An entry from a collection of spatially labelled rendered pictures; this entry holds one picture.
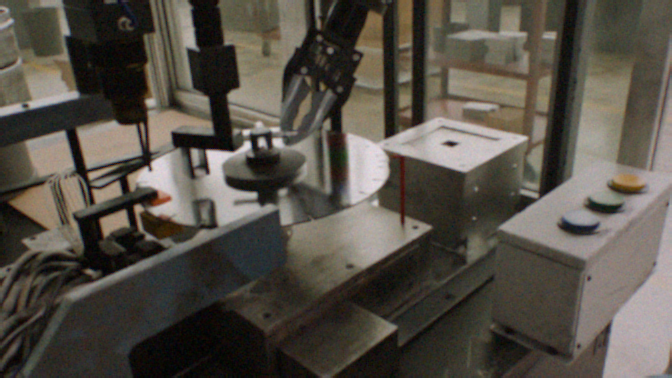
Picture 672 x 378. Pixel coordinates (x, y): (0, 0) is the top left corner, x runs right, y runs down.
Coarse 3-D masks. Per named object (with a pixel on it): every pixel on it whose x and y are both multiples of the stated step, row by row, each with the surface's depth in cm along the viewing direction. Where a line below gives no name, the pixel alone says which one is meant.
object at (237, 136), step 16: (224, 96) 66; (224, 112) 67; (192, 128) 70; (208, 128) 70; (224, 128) 67; (176, 144) 70; (192, 144) 69; (208, 144) 69; (224, 144) 68; (240, 144) 69; (208, 160) 72; (192, 176) 71
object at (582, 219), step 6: (564, 216) 71; (570, 216) 71; (576, 216) 71; (582, 216) 71; (588, 216) 71; (594, 216) 71; (564, 222) 70; (570, 222) 70; (576, 222) 69; (582, 222) 69; (588, 222) 69; (594, 222) 69; (576, 228) 69; (582, 228) 69; (588, 228) 69; (594, 228) 69
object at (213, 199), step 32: (160, 160) 83; (192, 160) 82; (224, 160) 82; (320, 160) 80; (352, 160) 79; (192, 192) 72; (224, 192) 72; (256, 192) 72; (288, 192) 71; (320, 192) 71; (352, 192) 70; (192, 224) 65; (288, 224) 64
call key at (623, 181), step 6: (624, 174) 81; (612, 180) 80; (618, 180) 79; (624, 180) 79; (630, 180) 79; (636, 180) 79; (642, 180) 79; (618, 186) 79; (624, 186) 78; (630, 186) 78; (636, 186) 77; (642, 186) 78
